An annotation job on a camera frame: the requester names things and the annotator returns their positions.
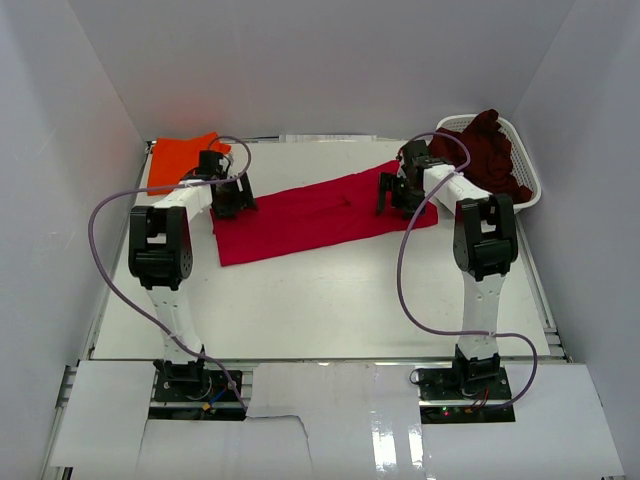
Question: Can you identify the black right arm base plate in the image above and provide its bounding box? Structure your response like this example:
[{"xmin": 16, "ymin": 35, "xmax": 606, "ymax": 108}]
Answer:
[{"xmin": 409, "ymin": 367, "xmax": 516, "ymax": 425}]

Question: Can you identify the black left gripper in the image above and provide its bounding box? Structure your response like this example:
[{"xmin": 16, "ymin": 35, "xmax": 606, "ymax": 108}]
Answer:
[{"xmin": 210, "ymin": 173, "xmax": 256, "ymax": 221}]

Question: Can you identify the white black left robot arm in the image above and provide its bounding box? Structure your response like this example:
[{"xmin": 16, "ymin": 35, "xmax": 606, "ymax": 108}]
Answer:
[{"xmin": 128, "ymin": 150, "xmax": 257, "ymax": 400}]

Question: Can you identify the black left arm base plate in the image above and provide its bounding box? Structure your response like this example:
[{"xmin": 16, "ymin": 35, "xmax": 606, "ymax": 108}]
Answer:
[{"xmin": 148, "ymin": 370, "xmax": 246, "ymax": 422}]

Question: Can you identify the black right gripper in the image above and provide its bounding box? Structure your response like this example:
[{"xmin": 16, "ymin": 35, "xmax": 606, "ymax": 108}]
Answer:
[{"xmin": 376, "ymin": 173, "xmax": 427, "ymax": 221}]

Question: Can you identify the white plastic laundry basket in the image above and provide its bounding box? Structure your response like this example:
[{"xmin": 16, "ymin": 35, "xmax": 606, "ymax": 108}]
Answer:
[{"xmin": 437, "ymin": 114, "xmax": 542, "ymax": 212}]

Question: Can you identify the dark maroon t shirt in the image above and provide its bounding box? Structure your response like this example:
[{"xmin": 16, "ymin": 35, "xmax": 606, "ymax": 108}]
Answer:
[{"xmin": 437, "ymin": 109, "xmax": 533, "ymax": 204}]

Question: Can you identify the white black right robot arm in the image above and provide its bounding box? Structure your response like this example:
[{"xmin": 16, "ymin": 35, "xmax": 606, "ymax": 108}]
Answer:
[{"xmin": 376, "ymin": 139, "xmax": 518, "ymax": 399}]

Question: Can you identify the bright red t shirt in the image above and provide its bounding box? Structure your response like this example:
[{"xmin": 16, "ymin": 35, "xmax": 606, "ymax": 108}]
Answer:
[{"xmin": 213, "ymin": 160, "xmax": 409, "ymax": 267}]

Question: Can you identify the orange folded t shirt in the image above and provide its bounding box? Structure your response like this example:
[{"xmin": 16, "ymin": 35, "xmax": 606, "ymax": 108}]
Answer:
[{"xmin": 147, "ymin": 132, "xmax": 231, "ymax": 188}]

